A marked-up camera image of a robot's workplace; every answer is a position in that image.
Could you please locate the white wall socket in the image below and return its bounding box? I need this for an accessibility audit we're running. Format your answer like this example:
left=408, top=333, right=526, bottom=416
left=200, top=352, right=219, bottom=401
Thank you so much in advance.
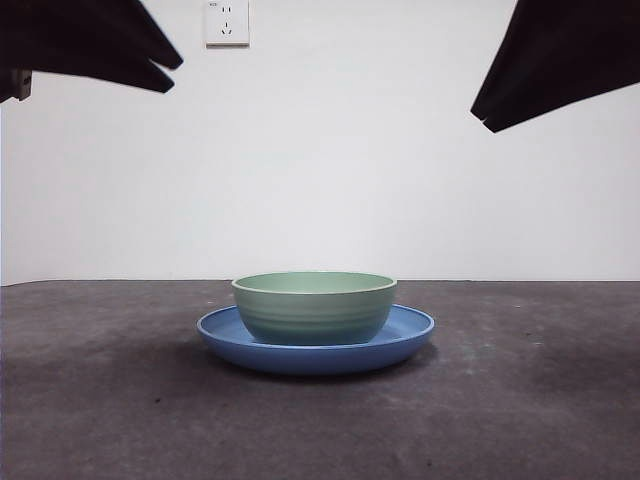
left=204, top=0, right=251, bottom=50

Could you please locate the blue plate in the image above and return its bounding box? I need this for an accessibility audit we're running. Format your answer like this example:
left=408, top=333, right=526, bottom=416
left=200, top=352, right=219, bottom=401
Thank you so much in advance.
left=195, top=302, right=436, bottom=377

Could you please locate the green ribbed bowl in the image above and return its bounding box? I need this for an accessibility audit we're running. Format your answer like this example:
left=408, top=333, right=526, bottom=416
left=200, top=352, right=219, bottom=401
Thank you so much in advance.
left=230, top=270, right=399, bottom=346

